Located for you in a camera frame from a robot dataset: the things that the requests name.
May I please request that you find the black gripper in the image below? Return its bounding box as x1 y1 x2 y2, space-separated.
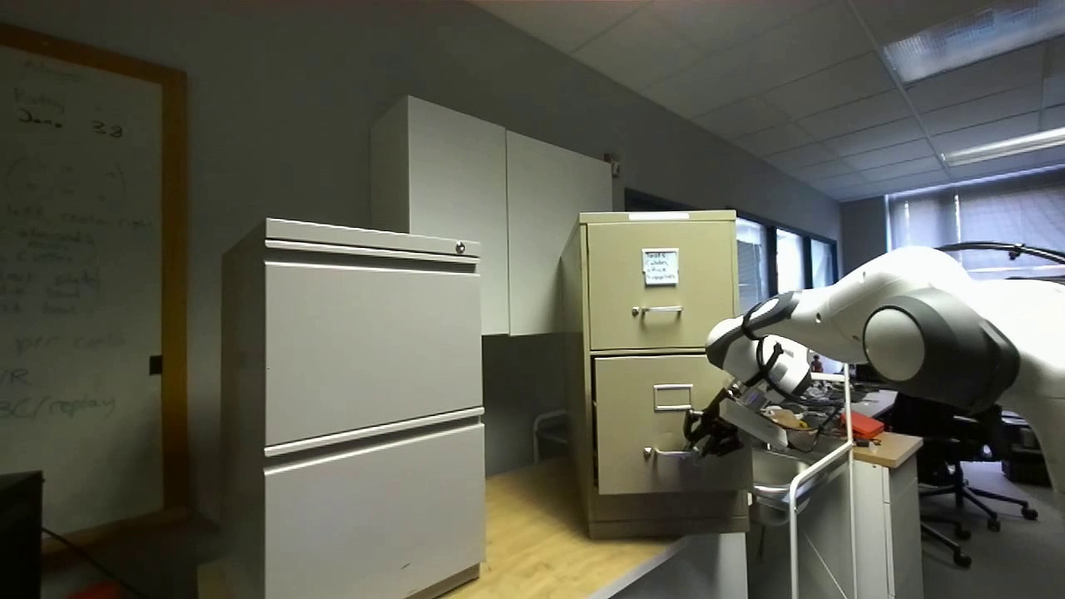
678 381 783 462

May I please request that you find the black office chair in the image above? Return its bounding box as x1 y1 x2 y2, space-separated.
960 407 1042 526
892 402 982 572

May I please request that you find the white stand with wooden top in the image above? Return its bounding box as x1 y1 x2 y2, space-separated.
851 430 928 599

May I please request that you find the whiteboard with wooden frame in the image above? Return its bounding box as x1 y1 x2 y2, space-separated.
0 20 192 548

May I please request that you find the beige drawer with paper note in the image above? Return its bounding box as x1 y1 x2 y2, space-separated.
582 220 740 353

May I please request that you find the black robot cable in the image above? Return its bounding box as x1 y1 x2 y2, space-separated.
936 237 1065 269

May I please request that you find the small red object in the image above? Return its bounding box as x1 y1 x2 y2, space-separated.
846 411 888 447

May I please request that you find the dark framed window row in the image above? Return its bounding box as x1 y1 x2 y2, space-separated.
732 213 844 313

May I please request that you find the white metal tube frame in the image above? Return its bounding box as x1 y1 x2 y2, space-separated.
763 369 867 599

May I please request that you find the gray base cabinet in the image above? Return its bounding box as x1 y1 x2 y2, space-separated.
614 534 779 599

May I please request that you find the beige drawer with label holder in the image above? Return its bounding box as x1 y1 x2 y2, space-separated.
590 353 755 498

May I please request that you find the window with blinds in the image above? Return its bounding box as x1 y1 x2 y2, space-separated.
887 181 1065 281

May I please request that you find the beige metal file cabinet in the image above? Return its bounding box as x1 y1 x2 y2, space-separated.
561 209 755 545

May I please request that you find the rectangular ceiling light panel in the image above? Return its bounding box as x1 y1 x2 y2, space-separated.
879 0 1065 91

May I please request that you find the white paper note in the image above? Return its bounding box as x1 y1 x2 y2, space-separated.
641 242 682 290

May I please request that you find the black box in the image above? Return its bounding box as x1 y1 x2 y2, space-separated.
0 470 47 599

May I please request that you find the long fluorescent ceiling light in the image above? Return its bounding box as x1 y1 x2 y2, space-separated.
940 123 1065 169

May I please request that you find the white wall cabinet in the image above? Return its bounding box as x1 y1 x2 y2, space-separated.
372 93 621 339

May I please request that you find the gray lateral file cabinet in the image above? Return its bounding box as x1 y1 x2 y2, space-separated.
221 213 492 599

